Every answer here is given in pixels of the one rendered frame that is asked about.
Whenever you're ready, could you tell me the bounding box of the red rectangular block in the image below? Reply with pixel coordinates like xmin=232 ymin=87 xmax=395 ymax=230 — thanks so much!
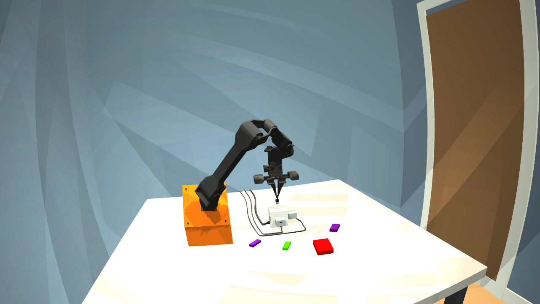
xmin=313 ymin=238 xmax=334 ymax=255

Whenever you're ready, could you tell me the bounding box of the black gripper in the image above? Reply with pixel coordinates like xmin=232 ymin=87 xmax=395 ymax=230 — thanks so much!
xmin=254 ymin=161 xmax=299 ymax=197

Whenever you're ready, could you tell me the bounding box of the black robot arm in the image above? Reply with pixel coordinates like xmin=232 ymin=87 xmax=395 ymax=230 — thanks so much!
xmin=195 ymin=119 xmax=294 ymax=212

